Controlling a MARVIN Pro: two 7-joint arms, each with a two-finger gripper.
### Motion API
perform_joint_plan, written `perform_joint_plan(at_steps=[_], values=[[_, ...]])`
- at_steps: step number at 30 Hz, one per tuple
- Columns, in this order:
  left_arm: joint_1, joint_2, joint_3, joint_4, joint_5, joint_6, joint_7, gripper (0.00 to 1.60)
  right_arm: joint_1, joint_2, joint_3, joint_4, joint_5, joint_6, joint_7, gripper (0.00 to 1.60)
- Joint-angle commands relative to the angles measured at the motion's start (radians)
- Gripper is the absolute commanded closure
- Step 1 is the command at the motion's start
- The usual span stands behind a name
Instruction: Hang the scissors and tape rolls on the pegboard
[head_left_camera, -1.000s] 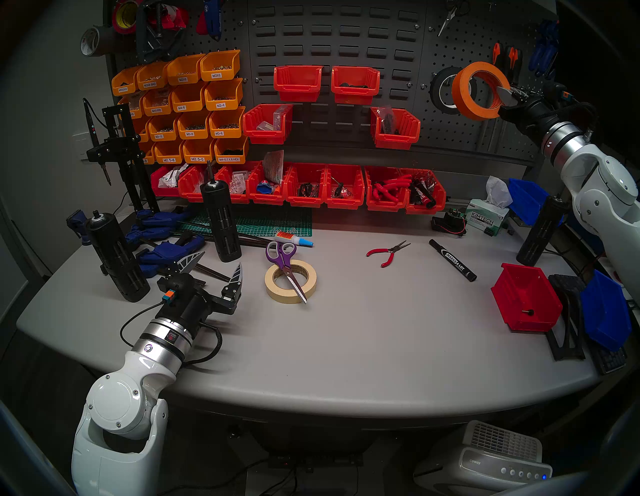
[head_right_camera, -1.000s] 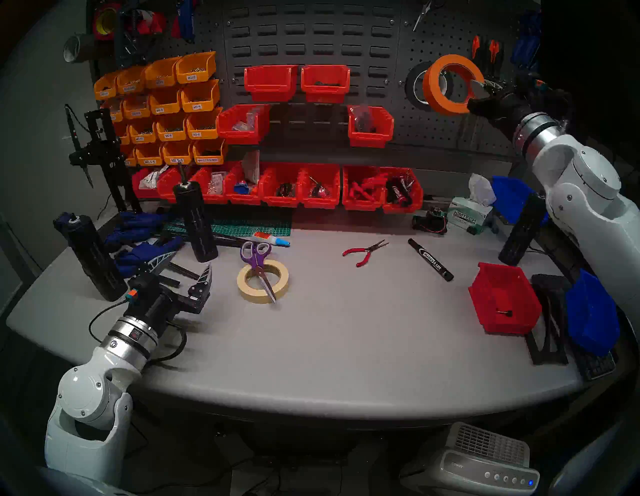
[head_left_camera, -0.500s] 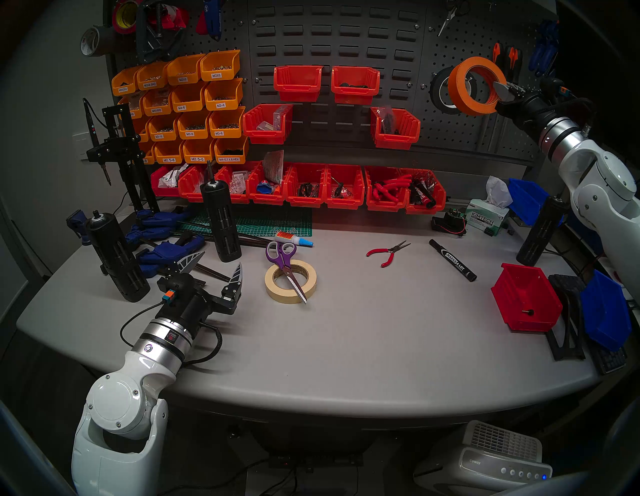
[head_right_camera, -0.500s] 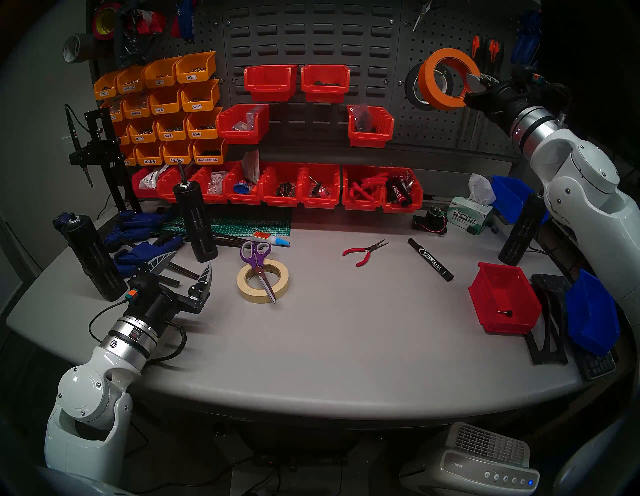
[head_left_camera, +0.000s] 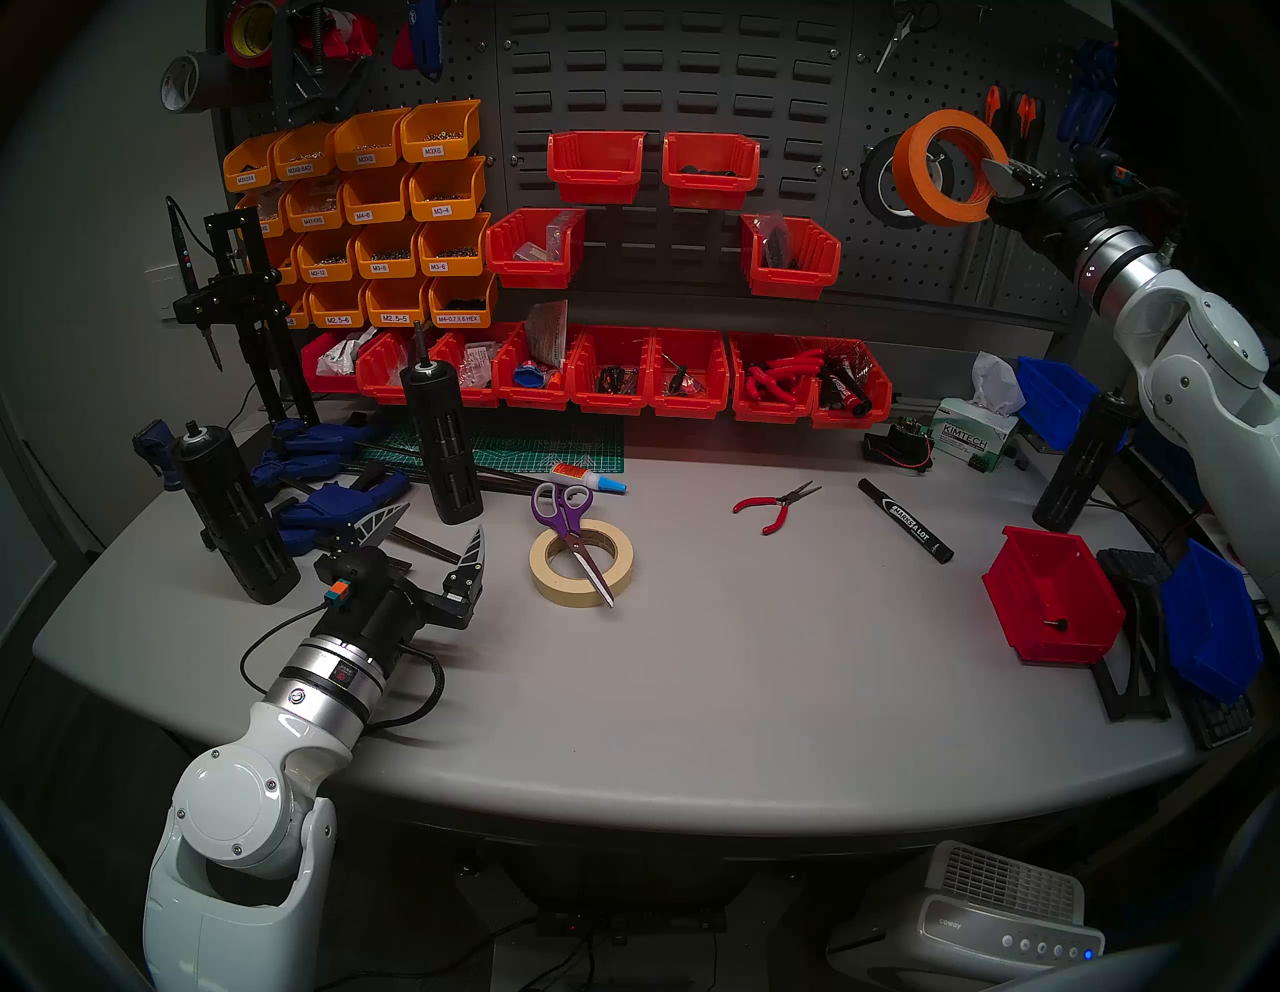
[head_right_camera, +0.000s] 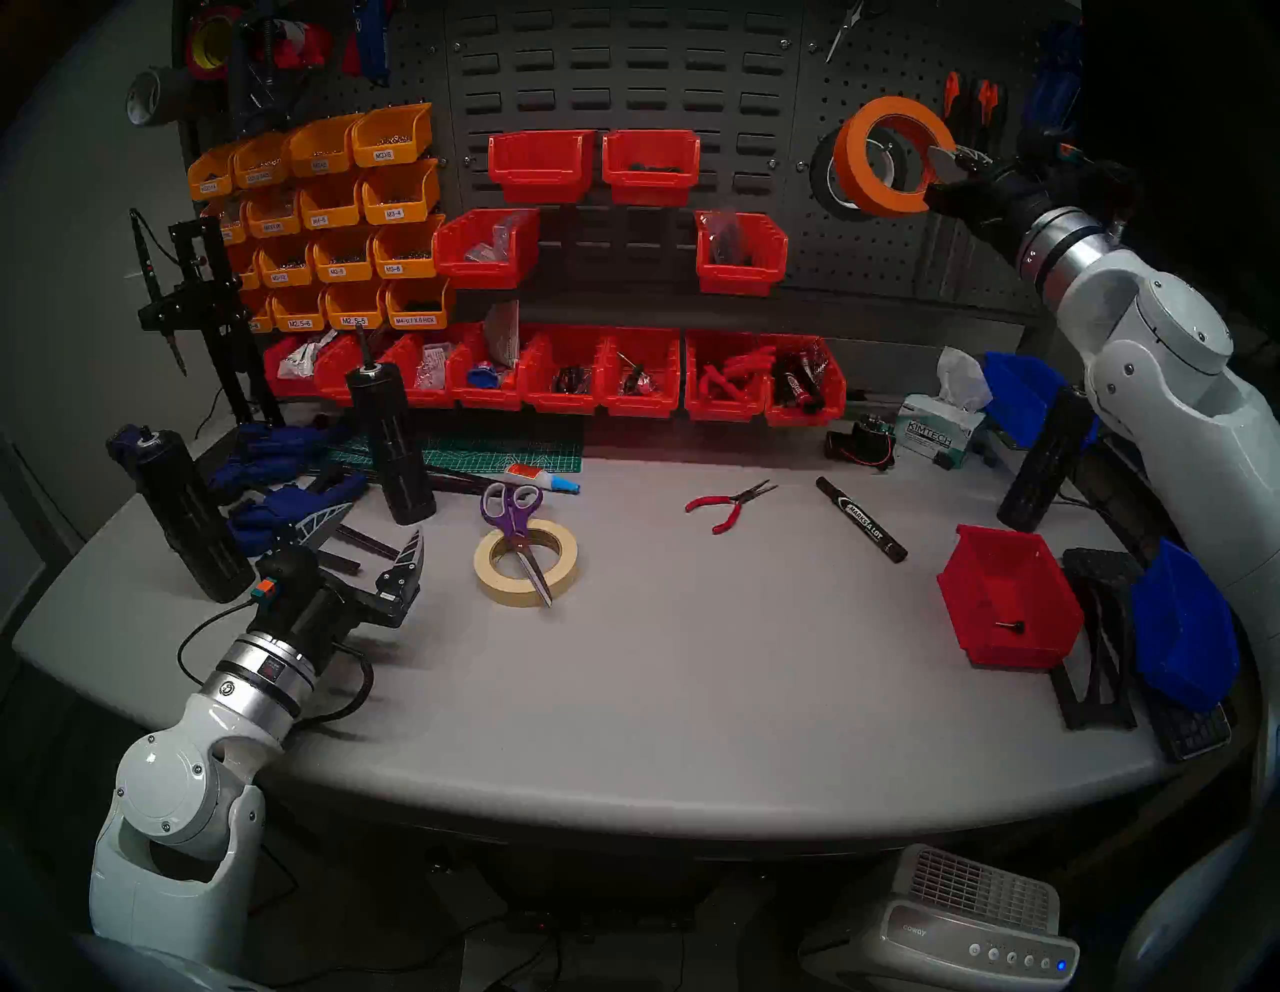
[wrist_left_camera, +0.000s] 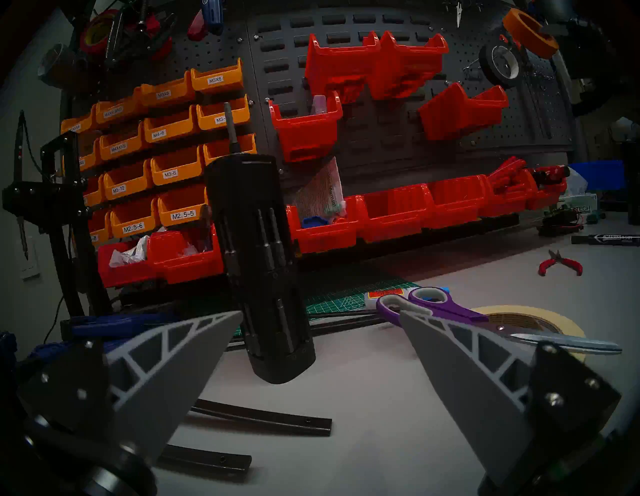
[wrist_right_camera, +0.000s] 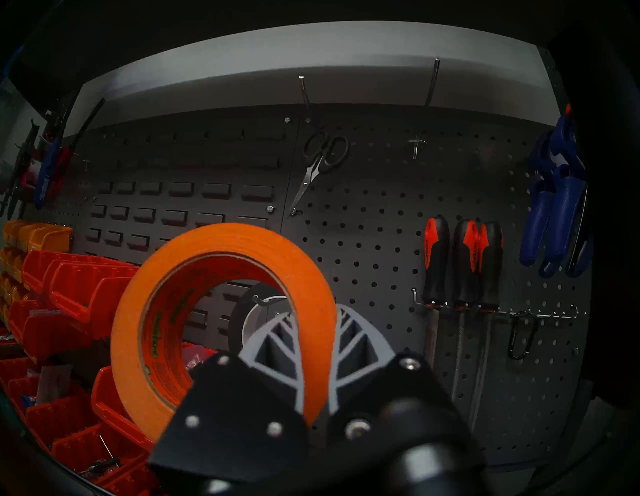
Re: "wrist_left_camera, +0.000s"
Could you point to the red yellow tape roll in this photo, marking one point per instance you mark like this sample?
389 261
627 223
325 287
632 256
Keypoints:
100 31

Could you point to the dark louvered panel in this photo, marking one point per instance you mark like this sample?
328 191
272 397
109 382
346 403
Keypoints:
285 62

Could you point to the red black marker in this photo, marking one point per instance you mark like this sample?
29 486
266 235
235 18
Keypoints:
550 173

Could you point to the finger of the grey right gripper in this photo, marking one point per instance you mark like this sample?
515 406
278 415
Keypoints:
555 30

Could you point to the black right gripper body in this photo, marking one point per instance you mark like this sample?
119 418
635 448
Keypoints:
590 65

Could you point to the green cutting mat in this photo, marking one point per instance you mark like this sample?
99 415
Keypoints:
345 300

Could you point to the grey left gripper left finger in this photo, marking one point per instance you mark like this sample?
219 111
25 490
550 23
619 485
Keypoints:
150 380

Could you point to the orange tape roll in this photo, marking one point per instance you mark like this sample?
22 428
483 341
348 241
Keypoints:
542 47

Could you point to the yellow parts bin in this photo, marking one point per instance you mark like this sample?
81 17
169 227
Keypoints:
99 230
95 195
90 160

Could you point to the black spring clamp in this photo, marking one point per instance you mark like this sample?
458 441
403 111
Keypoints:
127 40

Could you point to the red bin with crumpled paper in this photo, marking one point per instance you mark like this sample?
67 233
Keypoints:
125 275

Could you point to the yellow bin M3-4 label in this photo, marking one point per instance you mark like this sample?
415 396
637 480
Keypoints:
210 120

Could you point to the black screwdriver bit holder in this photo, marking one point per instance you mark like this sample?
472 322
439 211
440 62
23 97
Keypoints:
255 247

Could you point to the yellow bin M3-8 label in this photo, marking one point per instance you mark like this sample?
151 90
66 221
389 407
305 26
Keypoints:
175 170

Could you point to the yellow bin M4-6 label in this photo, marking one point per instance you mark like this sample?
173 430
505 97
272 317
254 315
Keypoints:
167 130

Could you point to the red bin with red pliers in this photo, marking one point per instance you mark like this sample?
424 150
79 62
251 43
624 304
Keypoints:
510 202

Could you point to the black tape roll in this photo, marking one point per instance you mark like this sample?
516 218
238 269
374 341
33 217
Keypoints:
485 62

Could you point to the white glue tube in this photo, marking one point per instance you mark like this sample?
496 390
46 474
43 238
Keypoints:
382 295

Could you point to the red bin with plastic bags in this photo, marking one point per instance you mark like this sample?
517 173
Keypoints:
180 267

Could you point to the yellow bin M2.5-5 label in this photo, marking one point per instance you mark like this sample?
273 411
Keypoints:
180 210

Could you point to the blue bar clamp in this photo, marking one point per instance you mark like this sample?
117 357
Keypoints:
120 325
37 350

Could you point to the black permanent marker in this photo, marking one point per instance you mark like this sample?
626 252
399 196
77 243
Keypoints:
605 239

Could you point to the yellow bin M3-6 label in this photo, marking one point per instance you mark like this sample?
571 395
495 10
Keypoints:
245 147

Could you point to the grey duct tape roll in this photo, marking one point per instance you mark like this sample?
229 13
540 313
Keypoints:
57 65

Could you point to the white wall switch plate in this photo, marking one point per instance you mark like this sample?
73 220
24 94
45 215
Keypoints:
31 267

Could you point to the Kimtech tissue box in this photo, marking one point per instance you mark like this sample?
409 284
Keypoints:
582 206

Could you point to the yellow bin M2.5-6 label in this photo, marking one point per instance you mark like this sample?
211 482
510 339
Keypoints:
132 222

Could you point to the folded paper manual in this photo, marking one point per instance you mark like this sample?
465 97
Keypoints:
320 192

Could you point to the black metal bar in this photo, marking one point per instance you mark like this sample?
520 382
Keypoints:
260 419
205 460

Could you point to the red bin with clear box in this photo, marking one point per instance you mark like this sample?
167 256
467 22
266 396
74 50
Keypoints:
305 132

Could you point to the yellow bin M3-12 label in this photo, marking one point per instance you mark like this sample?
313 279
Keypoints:
125 185

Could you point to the white tissue sheet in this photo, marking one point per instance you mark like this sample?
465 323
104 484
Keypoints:
575 182

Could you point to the yellow bin M3X8 BAD label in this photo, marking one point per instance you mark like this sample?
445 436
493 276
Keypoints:
117 115

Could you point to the dark perforated pegboard panel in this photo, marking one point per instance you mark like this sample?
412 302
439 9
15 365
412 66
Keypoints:
480 115
200 52

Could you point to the small blue cap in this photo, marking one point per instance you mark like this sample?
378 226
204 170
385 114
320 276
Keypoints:
314 222

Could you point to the red bin with markers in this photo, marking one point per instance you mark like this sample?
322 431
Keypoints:
547 195

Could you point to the empty red hanging bin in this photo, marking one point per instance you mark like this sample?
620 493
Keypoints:
335 67

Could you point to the small blue clamp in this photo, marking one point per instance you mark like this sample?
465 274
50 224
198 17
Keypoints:
5 342

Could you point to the yellow bin M4X4X6 label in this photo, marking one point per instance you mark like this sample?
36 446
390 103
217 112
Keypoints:
120 147

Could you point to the beige masking tape roll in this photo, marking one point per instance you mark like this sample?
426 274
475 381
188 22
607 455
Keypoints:
545 312

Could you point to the blue plastic bin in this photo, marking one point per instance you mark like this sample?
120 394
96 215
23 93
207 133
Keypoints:
600 175

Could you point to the yellow bin M3X6 label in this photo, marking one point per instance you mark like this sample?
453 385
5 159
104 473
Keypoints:
215 83

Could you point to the red bin with paper manual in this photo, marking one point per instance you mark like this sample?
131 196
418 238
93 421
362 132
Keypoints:
320 240

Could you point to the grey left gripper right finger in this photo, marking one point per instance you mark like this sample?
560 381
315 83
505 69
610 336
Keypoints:
475 390

